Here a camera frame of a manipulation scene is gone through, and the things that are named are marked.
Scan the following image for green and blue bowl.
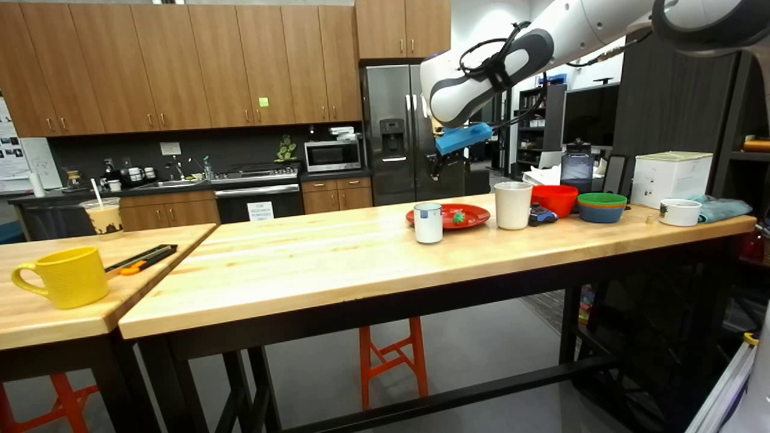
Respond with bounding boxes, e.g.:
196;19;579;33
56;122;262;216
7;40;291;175
577;193;629;223

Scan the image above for wooden upper cabinets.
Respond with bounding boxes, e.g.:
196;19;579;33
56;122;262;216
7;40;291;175
0;0;451;136

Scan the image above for yellow mug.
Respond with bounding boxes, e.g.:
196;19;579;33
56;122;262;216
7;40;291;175
10;248;109;311

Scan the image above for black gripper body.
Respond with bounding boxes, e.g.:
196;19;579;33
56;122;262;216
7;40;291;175
430;153;452;179

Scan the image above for teal cloth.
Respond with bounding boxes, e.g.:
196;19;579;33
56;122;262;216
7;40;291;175
698;198;751;223

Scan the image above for red plate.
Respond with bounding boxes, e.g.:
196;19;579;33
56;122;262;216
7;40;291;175
405;201;490;231

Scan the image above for white tall cup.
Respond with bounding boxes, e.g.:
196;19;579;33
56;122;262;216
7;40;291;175
493;181;531;229

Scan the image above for black utility knife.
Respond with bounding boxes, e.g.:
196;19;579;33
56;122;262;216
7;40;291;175
103;242;179;276

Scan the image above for orange stool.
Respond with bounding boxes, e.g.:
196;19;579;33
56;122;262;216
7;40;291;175
358;318;428;409

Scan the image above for white ramekin with contents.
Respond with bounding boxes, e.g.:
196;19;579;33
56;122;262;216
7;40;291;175
659;200;702;227

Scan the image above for red bowl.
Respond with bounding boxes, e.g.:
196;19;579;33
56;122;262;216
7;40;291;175
531;185;577;219

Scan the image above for white cardboard box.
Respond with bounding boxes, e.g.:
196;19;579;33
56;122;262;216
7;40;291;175
631;152;713;206

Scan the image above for silver microwave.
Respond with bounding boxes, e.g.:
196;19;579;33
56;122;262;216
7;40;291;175
304;139;364;173

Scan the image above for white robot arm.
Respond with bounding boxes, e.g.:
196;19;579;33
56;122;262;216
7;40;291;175
421;0;770;179

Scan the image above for black refrigerator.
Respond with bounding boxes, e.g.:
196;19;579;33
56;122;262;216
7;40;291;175
364;65;437;205

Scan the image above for blue and black toy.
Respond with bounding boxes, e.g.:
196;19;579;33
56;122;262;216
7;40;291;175
529;205;559;227

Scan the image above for small white can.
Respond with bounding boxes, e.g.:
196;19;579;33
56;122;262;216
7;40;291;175
415;201;442;245

